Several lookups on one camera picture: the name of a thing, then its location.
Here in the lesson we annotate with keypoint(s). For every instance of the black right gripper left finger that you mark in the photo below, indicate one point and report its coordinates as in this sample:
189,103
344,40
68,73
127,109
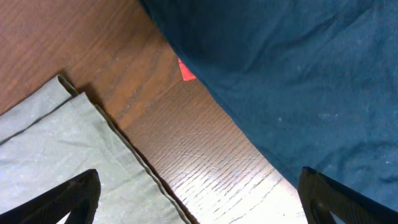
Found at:
76,199

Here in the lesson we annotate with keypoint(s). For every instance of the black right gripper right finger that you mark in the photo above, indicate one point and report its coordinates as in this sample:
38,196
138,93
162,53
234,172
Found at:
323,199

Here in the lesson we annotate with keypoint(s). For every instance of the khaki green shorts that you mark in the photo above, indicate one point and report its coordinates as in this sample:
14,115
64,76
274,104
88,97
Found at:
57,133

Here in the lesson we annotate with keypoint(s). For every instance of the navy blue garment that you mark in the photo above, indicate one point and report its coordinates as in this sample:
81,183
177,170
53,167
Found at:
309,82

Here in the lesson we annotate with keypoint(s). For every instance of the red garment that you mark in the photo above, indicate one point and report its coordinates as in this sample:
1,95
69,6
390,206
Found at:
187,75

